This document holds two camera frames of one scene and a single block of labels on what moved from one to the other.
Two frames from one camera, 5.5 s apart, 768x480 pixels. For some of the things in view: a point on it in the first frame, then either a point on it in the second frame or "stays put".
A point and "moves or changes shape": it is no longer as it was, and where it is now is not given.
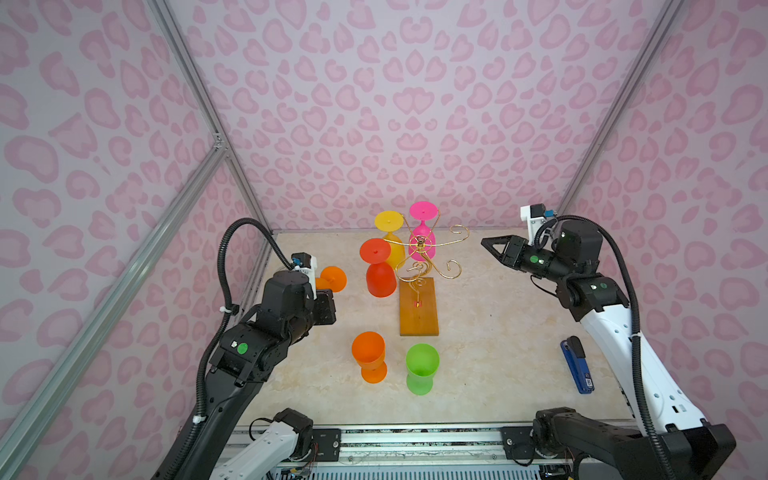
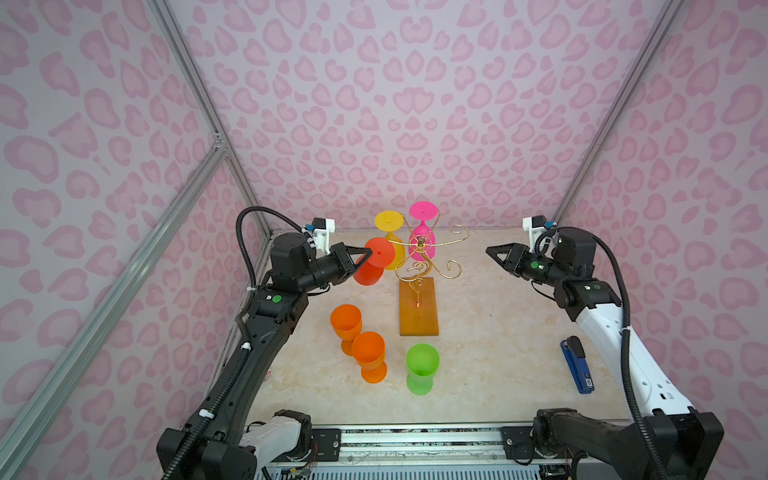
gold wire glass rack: x=417 y=265 stays put
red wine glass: x=380 y=275 moves or changes shape
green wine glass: x=422 y=361 stays put
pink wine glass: x=421 y=241 stays put
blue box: x=573 y=352 stays put
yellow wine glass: x=390 y=221 stays put
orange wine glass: x=368 y=350 stays put
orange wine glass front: x=332 y=278 moves or changes shape
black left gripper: x=325 y=301 to x=339 y=255
